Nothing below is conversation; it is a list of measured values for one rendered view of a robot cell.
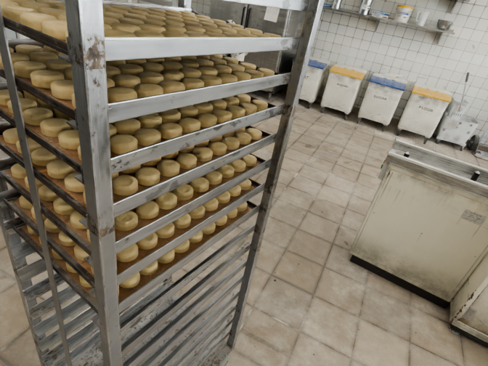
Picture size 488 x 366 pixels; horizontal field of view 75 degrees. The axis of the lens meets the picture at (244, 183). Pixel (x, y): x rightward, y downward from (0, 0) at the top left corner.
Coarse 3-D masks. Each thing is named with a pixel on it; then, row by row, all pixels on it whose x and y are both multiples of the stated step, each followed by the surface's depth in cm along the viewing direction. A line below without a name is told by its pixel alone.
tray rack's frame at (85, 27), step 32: (96, 0) 36; (0, 32) 50; (96, 32) 38; (96, 64) 39; (96, 96) 41; (96, 128) 43; (96, 160) 45; (32, 192) 66; (96, 192) 48; (0, 224) 87; (96, 224) 51; (96, 256) 56; (96, 288) 61; (32, 320) 106; (96, 352) 140; (224, 352) 150
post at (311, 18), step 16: (320, 0) 78; (304, 32) 82; (304, 48) 84; (304, 64) 86; (288, 96) 91; (288, 112) 93; (288, 128) 95; (272, 160) 102; (272, 176) 104; (272, 192) 108; (256, 224) 115; (256, 240) 118; (256, 256) 123; (240, 288) 133; (240, 304) 137; (240, 320) 144
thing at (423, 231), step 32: (384, 192) 205; (416, 192) 195; (448, 192) 186; (384, 224) 213; (416, 224) 202; (448, 224) 192; (480, 224) 183; (352, 256) 239; (384, 256) 222; (416, 256) 210; (448, 256) 199; (480, 256) 190; (416, 288) 221; (448, 288) 207
